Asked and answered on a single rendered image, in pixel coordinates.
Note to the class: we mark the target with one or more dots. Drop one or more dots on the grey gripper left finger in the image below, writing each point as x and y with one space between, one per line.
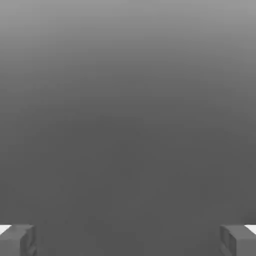
16 240

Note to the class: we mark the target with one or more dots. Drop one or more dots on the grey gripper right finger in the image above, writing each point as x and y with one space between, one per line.
240 240

